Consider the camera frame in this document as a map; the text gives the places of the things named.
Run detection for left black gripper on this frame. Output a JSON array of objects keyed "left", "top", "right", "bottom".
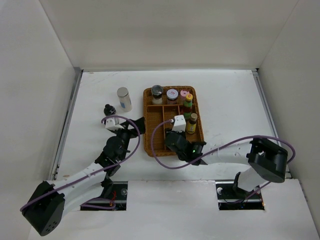
[{"left": 112, "top": 117, "right": 145, "bottom": 161}]

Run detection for yellow-label oil bottle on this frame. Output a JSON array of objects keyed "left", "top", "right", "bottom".
[{"left": 186, "top": 113, "right": 198, "bottom": 134}]

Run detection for black-top salt grinder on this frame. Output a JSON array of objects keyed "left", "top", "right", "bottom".
[{"left": 151, "top": 85, "right": 164, "bottom": 105}]

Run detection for green-label chili sauce bottle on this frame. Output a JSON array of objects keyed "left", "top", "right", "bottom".
[{"left": 182, "top": 93, "right": 193, "bottom": 120}]

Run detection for white-lid sauce jar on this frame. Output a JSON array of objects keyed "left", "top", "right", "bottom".
[{"left": 166, "top": 88, "right": 179, "bottom": 105}]

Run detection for pink-cap spice shaker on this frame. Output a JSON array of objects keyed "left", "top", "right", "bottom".
[{"left": 179, "top": 89, "right": 189, "bottom": 103}]

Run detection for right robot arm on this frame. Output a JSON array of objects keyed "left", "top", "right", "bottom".
[{"left": 164, "top": 131, "right": 288, "bottom": 198}]

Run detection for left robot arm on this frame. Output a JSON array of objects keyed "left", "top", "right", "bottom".
[{"left": 20, "top": 115, "right": 146, "bottom": 237}]

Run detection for small black round bottle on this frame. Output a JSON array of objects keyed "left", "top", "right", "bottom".
[{"left": 103, "top": 104, "right": 117, "bottom": 117}]

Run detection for silver-lid jar white beads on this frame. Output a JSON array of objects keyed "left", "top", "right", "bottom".
[{"left": 117, "top": 87, "right": 132, "bottom": 112}]

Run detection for brown wicker divided basket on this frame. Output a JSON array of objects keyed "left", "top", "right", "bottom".
[{"left": 143, "top": 85, "right": 204, "bottom": 157}]

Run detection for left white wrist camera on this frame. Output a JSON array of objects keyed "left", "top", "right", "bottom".
[{"left": 102, "top": 117, "right": 123, "bottom": 131}]

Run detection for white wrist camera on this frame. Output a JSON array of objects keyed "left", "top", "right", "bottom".
[
  {"left": 102, "top": 117, "right": 123, "bottom": 131},
  {"left": 172, "top": 115, "right": 187, "bottom": 133}
]

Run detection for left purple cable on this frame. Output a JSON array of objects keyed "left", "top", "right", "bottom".
[{"left": 19, "top": 114, "right": 141, "bottom": 211}]

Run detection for purple cable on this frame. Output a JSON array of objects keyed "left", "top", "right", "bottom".
[
  {"left": 19, "top": 114, "right": 141, "bottom": 211},
  {"left": 150, "top": 119, "right": 297, "bottom": 204}
]

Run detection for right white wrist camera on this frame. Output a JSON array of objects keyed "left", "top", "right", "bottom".
[{"left": 172, "top": 115, "right": 187, "bottom": 133}]

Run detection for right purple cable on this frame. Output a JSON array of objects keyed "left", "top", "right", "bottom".
[{"left": 150, "top": 119, "right": 297, "bottom": 204}]

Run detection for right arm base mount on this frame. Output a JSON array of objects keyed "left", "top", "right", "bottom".
[{"left": 215, "top": 172, "right": 265, "bottom": 211}]

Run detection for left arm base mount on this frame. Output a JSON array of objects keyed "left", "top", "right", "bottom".
[{"left": 80, "top": 179, "right": 129, "bottom": 211}]

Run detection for left aluminium table rail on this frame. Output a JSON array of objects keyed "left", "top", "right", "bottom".
[{"left": 48, "top": 67, "right": 83, "bottom": 180}]

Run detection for aluminium table rail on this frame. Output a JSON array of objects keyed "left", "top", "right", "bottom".
[
  {"left": 48, "top": 67, "right": 83, "bottom": 180},
  {"left": 251, "top": 67, "right": 292, "bottom": 179}
]

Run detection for right aluminium table rail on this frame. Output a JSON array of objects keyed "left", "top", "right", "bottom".
[{"left": 251, "top": 67, "right": 292, "bottom": 179}]

